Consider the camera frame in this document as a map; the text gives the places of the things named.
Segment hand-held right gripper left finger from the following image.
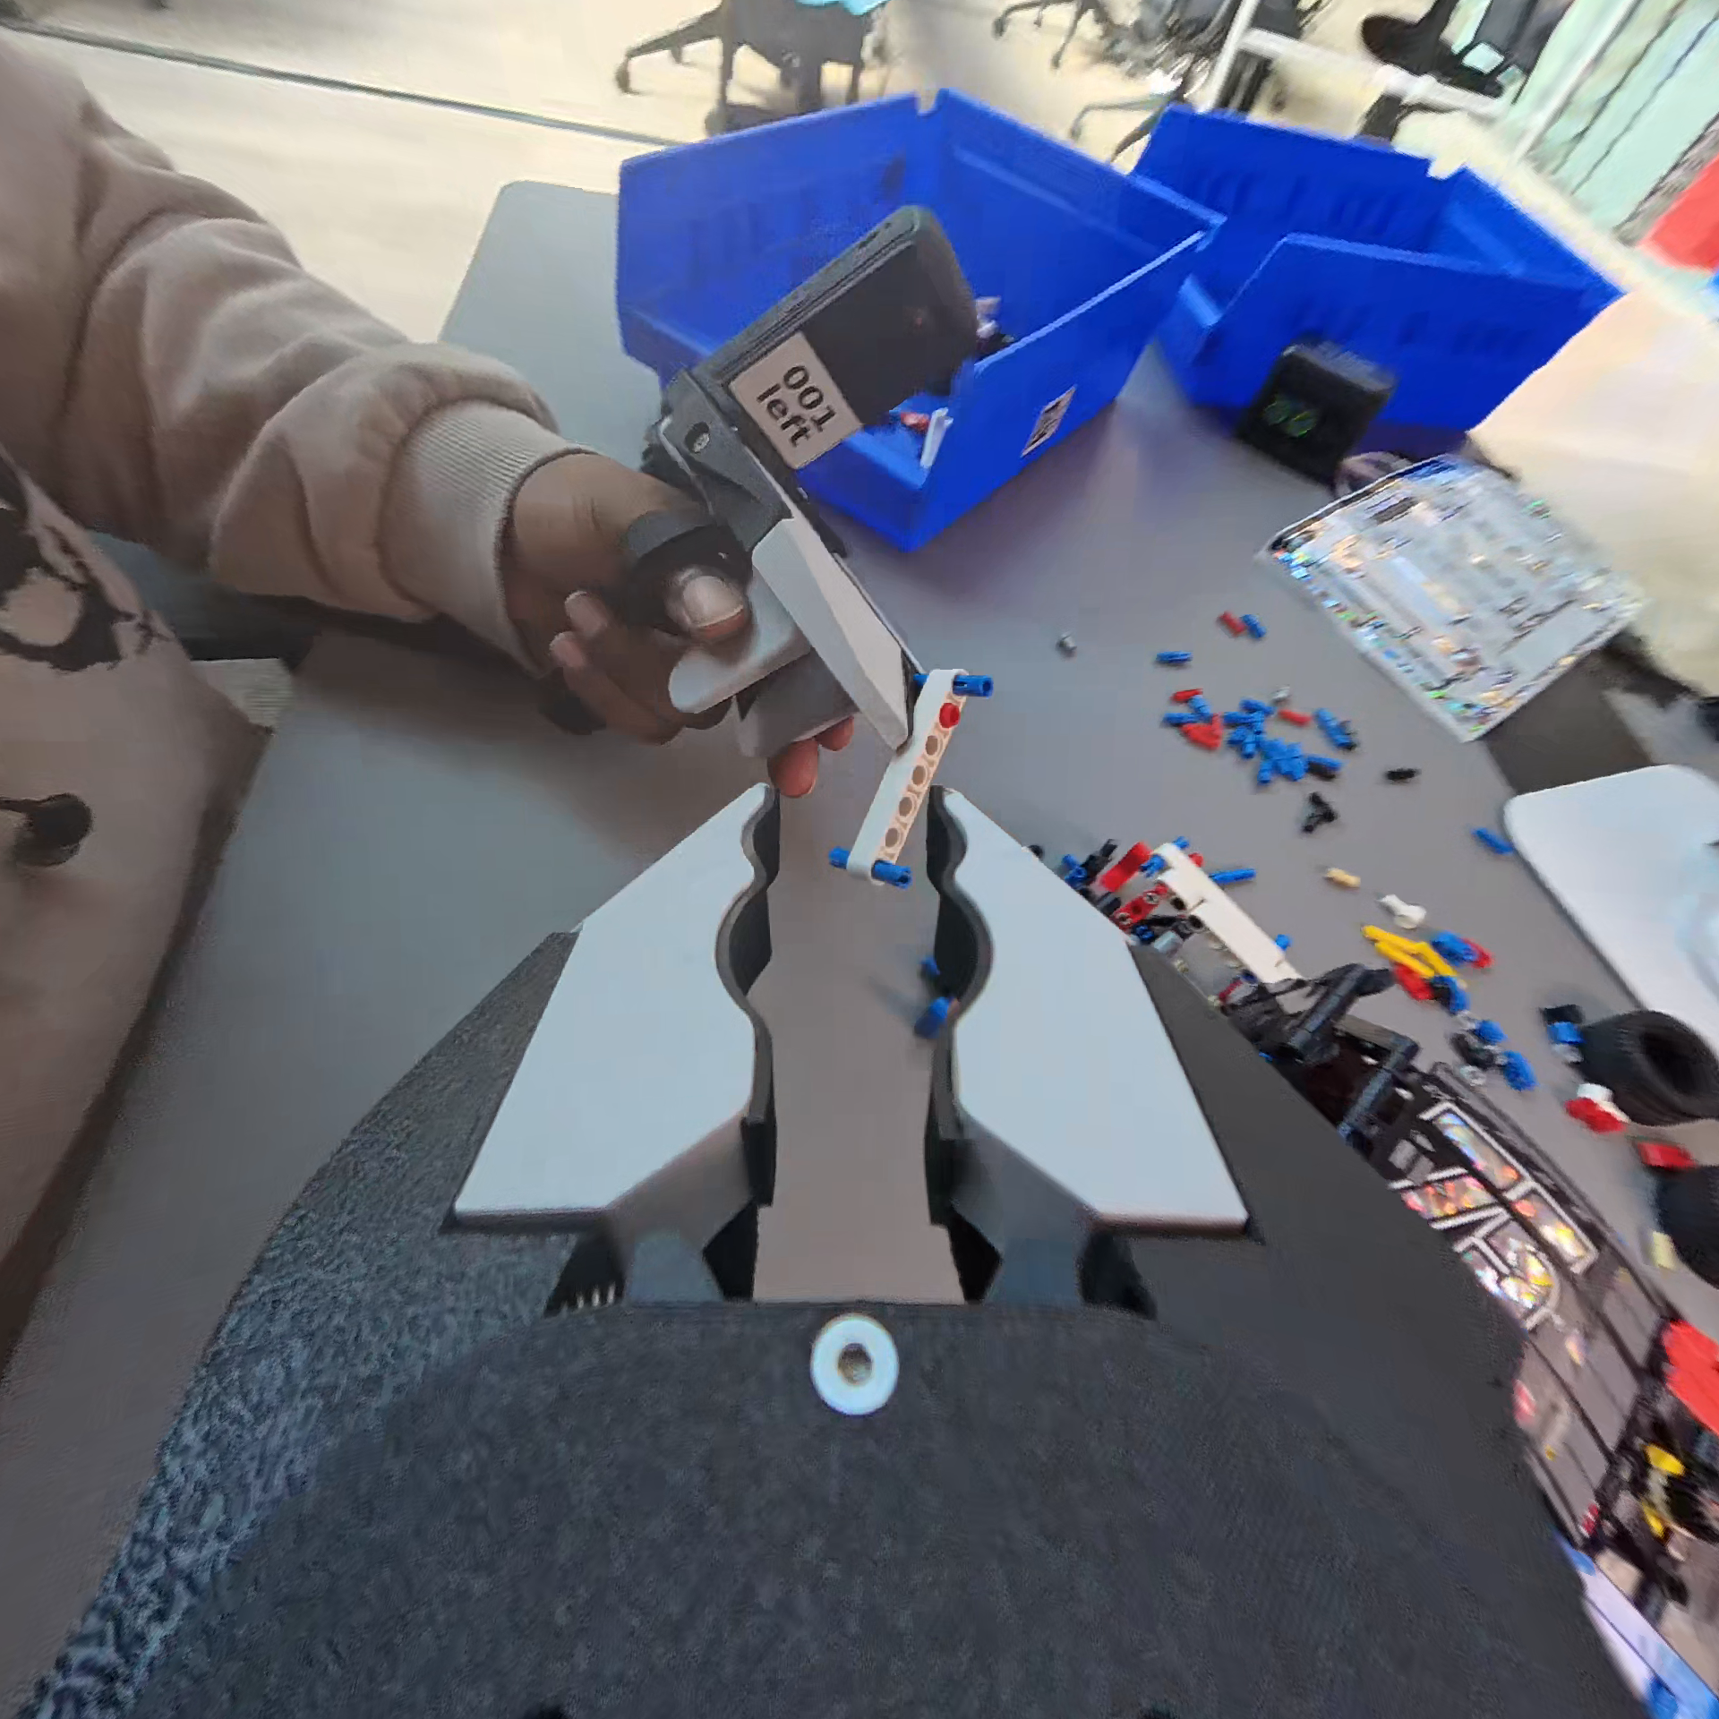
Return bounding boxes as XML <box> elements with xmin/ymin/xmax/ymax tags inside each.
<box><xmin>454</xmin><ymin>786</ymin><xmax>784</xmax><ymax>1270</ymax></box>

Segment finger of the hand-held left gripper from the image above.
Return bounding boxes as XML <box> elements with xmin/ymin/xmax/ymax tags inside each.
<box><xmin>730</xmin><ymin>513</ymin><xmax>925</xmax><ymax>761</ymax></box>

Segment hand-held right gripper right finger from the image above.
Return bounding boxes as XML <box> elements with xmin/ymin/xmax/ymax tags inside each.
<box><xmin>928</xmin><ymin>787</ymin><xmax>1254</xmax><ymax>1270</ymax></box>

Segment white beam with pins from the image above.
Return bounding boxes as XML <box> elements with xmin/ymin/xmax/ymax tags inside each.
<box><xmin>828</xmin><ymin>665</ymin><xmax>997</xmax><ymax>888</ymax></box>

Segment person's left forearm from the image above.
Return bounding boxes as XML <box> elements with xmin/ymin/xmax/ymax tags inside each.
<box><xmin>0</xmin><ymin>40</ymin><xmax>595</xmax><ymax>668</ymax></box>

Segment grey desk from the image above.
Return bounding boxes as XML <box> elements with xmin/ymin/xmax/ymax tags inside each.
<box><xmin>0</xmin><ymin>180</ymin><xmax>1719</xmax><ymax>1719</ymax></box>

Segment person's left hand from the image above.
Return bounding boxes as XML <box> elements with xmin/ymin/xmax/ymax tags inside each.
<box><xmin>503</xmin><ymin>454</ymin><xmax>861</xmax><ymax>803</ymax></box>

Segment small pieces inside bin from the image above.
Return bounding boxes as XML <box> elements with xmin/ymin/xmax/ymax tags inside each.
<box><xmin>881</xmin><ymin>293</ymin><xmax>1011</xmax><ymax>468</ymax></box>

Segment long white holed beam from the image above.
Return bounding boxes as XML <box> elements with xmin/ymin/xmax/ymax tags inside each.
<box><xmin>1152</xmin><ymin>841</ymin><xmax>1299</xmax><ymax>989</ymax></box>

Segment blue storage bin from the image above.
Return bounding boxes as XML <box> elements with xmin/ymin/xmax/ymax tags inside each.
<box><xmin>616</xmin><ymin>86</ymin><xmax>1222</xmax><ymax>555</ymax></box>
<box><xmin>1133</xmin><ymin>104</ymin><xmax>1630</xmax><ymax>454</ymax></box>

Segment pile of blue red pins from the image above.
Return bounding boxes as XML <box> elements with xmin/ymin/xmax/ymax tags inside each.
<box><xmin>1158</xmin><ymin>681</ymin><xmax>1362</xmax><ymax>789</ymax></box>

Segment cluster of red blue pieces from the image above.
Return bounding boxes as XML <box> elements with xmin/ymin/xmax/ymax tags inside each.
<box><xmin>1395</xmin><ymin>927</ymin><xmax>1633</xmax><ymax>1135</ymax></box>

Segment building block race car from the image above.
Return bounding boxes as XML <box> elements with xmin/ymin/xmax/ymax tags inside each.
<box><xmin>1211</xmin><ymin>962</ymin><xmax>1719</xmax><ymax>1719</ymax></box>

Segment black device with green display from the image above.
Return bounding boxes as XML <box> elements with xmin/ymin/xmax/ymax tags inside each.
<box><xmin>1233</xmin><ymin>339</ymin><xmax>1402</xmax><ymax>487</ymax></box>

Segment white board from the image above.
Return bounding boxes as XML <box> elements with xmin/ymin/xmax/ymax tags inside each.
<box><xmin>1503</xmin><ymin>763</ymin><xmax>1719</xmax><ymax>1052</ymax></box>

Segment black rubber tyre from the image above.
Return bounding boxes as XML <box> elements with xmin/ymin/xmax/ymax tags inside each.
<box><xmin>1576</xmin><ymin>1007</ymin><xmax>1719</xmax><ymax>1130</ymax></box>

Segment beige blurred object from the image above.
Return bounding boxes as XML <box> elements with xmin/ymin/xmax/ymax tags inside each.
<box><xmin>1468</xmin><ymin>287</ymin><xmax>1719</xmax><ymax>690</ymax></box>

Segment red box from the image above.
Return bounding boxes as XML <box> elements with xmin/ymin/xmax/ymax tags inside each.
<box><xmin>1643</xmin><ymin>187</ymin><xmax>1719</xmax><ymax>279</ymax></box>

